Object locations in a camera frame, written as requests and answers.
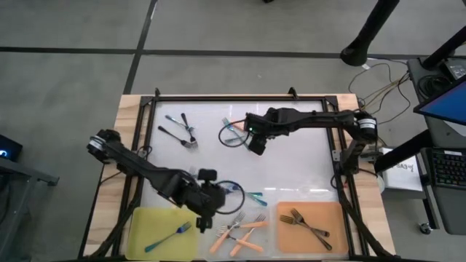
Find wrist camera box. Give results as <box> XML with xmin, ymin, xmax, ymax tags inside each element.
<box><xmin>248</xmin><ymin>133</ymin><xmax>269</xmax><ymax>156</ymax></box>
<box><xmin>197</xmin><ymin>168</ymin><xmax>218</xmax><ymax>183</ymax></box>

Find yellow plastic tray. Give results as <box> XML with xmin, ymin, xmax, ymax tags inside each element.
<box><xmin>125</xmin><ymin>206</ymin><xmax>200</xmax><ymax>261</ymax></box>

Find black monitor stand pole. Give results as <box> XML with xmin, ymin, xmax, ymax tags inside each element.
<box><xmin>422</xmin><ymin>24</ymin><xmax>466</xmax><ymax>70</ymax></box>

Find white table mat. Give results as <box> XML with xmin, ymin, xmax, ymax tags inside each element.
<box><xmin>140</xmin><ymin>100</ymin><xmax>341</xmax><ymax>211</ymax></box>

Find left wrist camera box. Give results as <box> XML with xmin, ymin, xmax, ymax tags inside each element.
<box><xmin>197</xmin><ymin>168</ymin><xmax>218</xmax><ymax>183</ymax></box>

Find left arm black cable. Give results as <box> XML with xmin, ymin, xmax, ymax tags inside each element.
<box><xmin>214</xmin><ymin>180</ymin><xmax>246</xmax><ymax>215</ymax></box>

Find coiled black cable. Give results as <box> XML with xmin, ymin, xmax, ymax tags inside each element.
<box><xmin>416</xmin><ymin>74</ymin><xmax>443</xmax><ymax>98</ymax></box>

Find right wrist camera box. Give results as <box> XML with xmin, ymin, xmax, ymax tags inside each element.
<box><xmin>248</xmin><ymin>133</ymin><xmax>269</xmax><ymax>156</ymax></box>

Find white printed paper box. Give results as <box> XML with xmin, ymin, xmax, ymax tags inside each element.
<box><xmin>380</xmin><ymin>148</ymin><xmax>425</xmax><ymax>193</ymax></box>

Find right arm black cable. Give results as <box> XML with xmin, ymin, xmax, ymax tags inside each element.
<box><xmin>218</xmin><ymin>119</ymin><xmax>252</xmax><ymax>148</ymax></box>

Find clear plastic tray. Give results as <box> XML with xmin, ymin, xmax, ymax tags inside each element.
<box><xmin>202</xmin><ymin>207</ymin><xmax>272</xmax><ymax>260</ymax></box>

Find orange plastic tray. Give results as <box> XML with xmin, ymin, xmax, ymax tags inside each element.
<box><xmin>276</xmin><ymin>201</ymin><xmax>350</xmax><ymax>255</ymax></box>

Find black stand strut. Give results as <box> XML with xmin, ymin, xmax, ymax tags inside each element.
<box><xmin>374</xmin><ymin>129</ymin><xmax>434</xmax><ymax>174</ymax></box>

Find black table frame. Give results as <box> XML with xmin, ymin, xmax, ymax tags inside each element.
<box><xmin>84</xmin><ymin>87</ymin><xmax>397</xmax><ymax>261</ymax></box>

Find black computer keyboard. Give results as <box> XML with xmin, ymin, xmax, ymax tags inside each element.
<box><xmin>431</xmin><ymin>148</ymin><xmax>466</xmax><ymax>190</ymax></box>

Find grey equipment cart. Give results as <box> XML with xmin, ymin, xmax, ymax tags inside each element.
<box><xmin>406</xmin><ymin>56</ymin><xmax>466</xmax><ymax>236</ymax></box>

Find grey metal stand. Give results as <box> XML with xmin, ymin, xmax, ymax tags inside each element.
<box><xmin>0</xmin><ymin>156</ymin><xmax>60</xmax><ymax>261</ymax></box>

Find computer monitor blue screen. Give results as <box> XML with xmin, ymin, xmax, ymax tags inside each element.
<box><xmin>413</xmin><ymin>78</ymin><xmax>466</xmax><ymax>127</ymax></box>

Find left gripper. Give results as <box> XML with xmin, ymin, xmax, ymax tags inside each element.
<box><xmin>181</xmin><ymin>181</ymin><xmax>226</xmax><ymax>234</ymax></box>

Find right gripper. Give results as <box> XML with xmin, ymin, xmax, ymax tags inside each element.
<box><xmin>244</xmin><ymin>107</ymin><xmax>296</xmax><ymax>138</ymax></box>

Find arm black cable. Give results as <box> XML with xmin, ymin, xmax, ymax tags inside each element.
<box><xmin>218</xmin><ymin>119</ymin><xmax>252</xmax><ymax>148</ymax></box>
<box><xmin>214</xmin><ymin>180</ymin><xmax>246</xmax><ymax>215</ymax></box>

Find black floor pole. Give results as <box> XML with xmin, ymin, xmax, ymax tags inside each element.
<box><xmin>340</xmin><ymin>0</ymin><xmax>400</xmax><ymax>67</ymax></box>

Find black power adapter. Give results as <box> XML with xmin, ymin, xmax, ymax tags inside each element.
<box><xmin>442</xmin><ymin>57</ymin><xmax>466</xmax><ymax>81</ymax></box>

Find yellow and black floor cables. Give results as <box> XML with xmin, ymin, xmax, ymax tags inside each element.
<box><xmin>347</xmin><ymin>61</ymin><xmax>412</xmax><ymax>127</ymax></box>

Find black device blue light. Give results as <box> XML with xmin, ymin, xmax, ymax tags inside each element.
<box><xmin>0</xmin><ymin>133</ymin><xmax>23</xmax><ymax>163</ymax></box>

